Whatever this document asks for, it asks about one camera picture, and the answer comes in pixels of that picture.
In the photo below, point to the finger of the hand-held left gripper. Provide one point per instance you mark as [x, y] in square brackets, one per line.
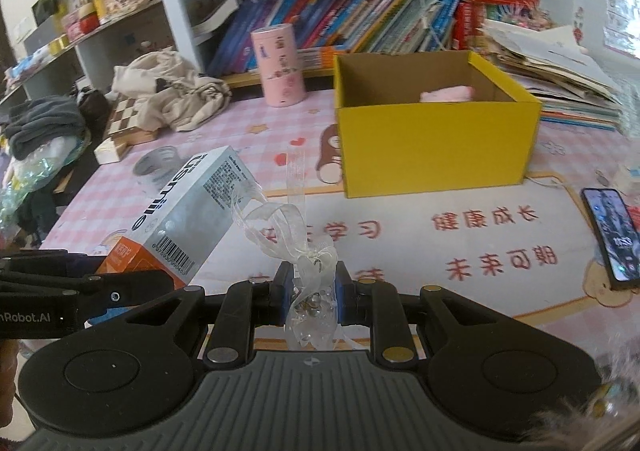
[50, 276]
[102, 318]

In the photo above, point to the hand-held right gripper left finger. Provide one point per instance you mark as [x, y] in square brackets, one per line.
[286, 293]

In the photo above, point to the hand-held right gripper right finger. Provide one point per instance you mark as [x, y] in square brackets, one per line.
[344, 293]

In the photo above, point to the clear ribbon gift bag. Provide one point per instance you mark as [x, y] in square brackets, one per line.
[312, 256]

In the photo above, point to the grey orange toothpaste box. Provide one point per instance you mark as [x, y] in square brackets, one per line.
[200, 211]

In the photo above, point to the clear tape roll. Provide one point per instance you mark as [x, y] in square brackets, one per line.
[155, 163]

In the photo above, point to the yellow cardboard box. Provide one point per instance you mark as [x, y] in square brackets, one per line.
[435, 151]

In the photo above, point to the pink plush toy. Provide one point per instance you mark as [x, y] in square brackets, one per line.
[447, 94]

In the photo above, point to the pink cylindrical container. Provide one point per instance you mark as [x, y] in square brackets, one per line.
[277, 66]

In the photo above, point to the pink checked desk mat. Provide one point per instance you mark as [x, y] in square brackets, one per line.
[425, 241]

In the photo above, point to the clear plastic wrap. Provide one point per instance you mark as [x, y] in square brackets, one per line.
[35, 176]

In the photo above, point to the small white box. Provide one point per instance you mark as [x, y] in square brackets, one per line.
[111, 150]

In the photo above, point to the grey folded cloth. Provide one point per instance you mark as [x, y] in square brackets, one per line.
[45, 123]

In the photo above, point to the wooden chess board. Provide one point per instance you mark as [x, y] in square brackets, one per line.
[130, 123]

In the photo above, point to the dark brown bag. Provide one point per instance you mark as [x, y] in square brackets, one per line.
[95, 106]

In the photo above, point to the beige cloth bag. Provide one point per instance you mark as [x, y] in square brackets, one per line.
[170, 91]

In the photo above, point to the orange white box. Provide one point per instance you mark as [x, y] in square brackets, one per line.
[322, 56]

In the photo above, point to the white side shelf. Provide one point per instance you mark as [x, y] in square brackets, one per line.
[100, 36]

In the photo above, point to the row of blue pink books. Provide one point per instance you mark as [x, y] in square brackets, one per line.
[340, 21]

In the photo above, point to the black smartphone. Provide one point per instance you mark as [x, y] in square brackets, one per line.
[615, 236]

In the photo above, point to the grey fluffy trim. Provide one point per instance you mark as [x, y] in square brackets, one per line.
[600, 411]

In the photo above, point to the white wooden bookshelf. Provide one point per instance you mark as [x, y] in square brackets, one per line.
[172, 11]

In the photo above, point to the red upright book set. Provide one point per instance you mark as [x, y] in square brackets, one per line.
[467, 26]

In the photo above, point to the white blue small device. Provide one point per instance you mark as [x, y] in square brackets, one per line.
[627, 177]

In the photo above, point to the stack of loose papers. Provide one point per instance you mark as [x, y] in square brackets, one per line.
[550, 66]

